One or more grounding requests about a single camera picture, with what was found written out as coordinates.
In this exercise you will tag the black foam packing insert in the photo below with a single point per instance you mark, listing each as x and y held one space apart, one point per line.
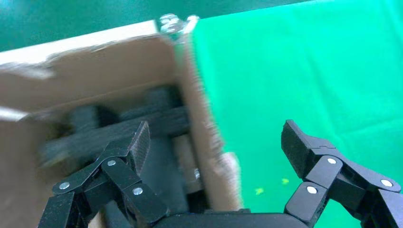
163 122

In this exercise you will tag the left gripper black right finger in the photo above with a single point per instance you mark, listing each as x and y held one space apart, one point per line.
318 166

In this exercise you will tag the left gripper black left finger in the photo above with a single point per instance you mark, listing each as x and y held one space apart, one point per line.
126 176

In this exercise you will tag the large open cardboard carton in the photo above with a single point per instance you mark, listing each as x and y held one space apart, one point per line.
94 69

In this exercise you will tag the green table cloth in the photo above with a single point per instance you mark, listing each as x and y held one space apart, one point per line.
283 78

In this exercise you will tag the small yellow paper scrap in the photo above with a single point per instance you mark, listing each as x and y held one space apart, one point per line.
259 191
285 181

